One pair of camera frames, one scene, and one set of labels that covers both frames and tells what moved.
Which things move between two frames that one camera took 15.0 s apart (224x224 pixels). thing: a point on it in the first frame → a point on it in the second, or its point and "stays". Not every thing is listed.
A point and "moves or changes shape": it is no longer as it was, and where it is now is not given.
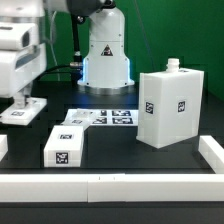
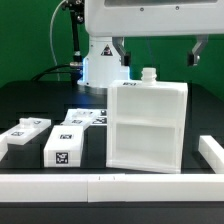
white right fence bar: [212, 152] stays
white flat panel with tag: [81, 117] stays
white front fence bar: [112, 187] stays
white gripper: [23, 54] → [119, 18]
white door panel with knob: [23, 111] → [29, 128]
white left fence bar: [3, 146] stays
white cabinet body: [169, 105] moves or changes shape
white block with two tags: [64, 147] stays
